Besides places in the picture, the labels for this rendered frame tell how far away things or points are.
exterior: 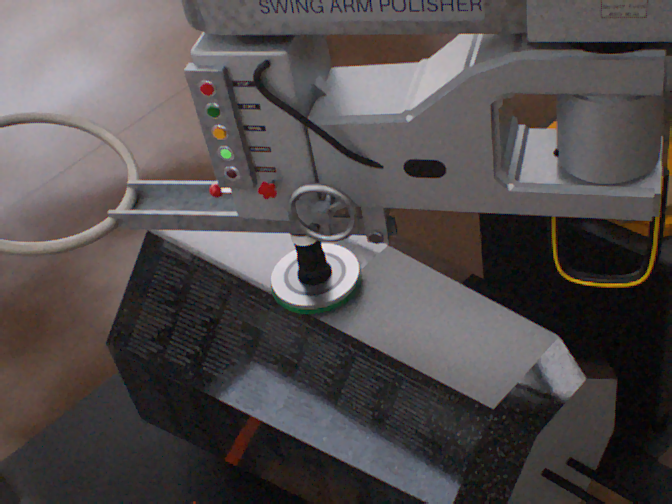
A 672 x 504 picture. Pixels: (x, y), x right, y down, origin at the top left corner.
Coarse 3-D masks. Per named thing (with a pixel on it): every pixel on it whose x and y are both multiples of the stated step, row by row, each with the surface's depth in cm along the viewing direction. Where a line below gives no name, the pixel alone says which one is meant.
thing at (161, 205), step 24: (144, 192) 231; (168, 192) 229; (192, 192) 227; (120, 216) 223; (144, 216) 221; (168, 216) 219; (192, 216) 217; (216, 216) 215; (336, 216) 206; (360, 216) 204
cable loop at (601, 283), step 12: (660, 204) 186; (552, 216) 195; (660, 216) 189; (552, 228) 197; (648, 228) 193; (660, 228) 191; (552, 240) 199; (648, 240) 195; (660, 240) 193; (552, 252) 202; (648, 252) 196; (660, 252) 196; (552, 264) 205; (564, 264) 205; (648, 264) 198; (564, 276) 205; (576, 276) 206; (588, 276) 206; (600, 276) 205; (612, 276) 204; (624, 276) 203; (636, 276) 202; (648, 276) 200
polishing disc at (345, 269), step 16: (288, 256) 234; (336, 256) 231; (352, 256) 230; (272, 272) 231; (288, 272) 230; (336, 272) 227; (352, 272) 226; (288, 288) 226; (304, 288) 225; (320, 288) 224; (336, 288) 223; (352, 288) 223; (288, 304) 223; (304, 304) 221; (320, 304) 220
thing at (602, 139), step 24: (576, 96) 168; (600, 96) 166; (624, 96) 165; (648, 96) 165; (576, 120) 171; (600, 120) 168; (624, 120) 167; (648, 120) 169; (576, 144) 174; (600, 144) 171; (624, 144) 171; (648, 144) 173; (576, 168) 178; (600, 168) 175; (624, 168) 174; (648, 168) 177
